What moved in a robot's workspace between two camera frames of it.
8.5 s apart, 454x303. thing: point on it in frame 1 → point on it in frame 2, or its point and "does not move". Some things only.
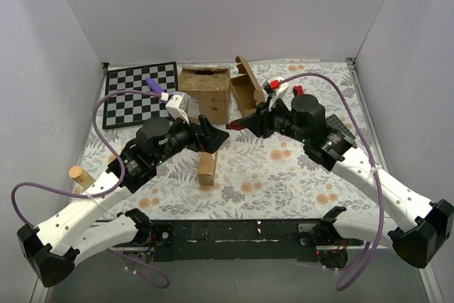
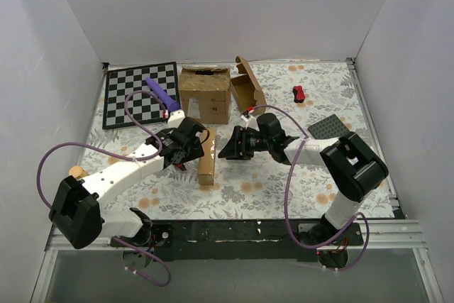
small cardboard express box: [207, 162] does not move
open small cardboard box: [245, 88] does not move
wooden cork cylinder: [83, 178] does not move
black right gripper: [264, 120] → [240, 143]
